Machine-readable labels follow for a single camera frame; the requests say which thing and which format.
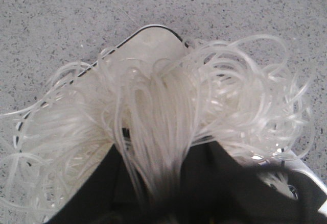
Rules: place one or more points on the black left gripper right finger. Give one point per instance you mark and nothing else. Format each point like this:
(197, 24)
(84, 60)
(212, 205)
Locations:
(217, 189)

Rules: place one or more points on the white translucent vermicelli bundle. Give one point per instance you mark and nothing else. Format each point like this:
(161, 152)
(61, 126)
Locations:
(154, 111)

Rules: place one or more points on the black silver kitchen scale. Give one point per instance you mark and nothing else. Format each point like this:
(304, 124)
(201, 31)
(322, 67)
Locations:
(152, 42)

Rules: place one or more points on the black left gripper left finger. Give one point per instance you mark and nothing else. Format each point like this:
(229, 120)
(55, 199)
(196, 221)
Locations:
(108, 190)

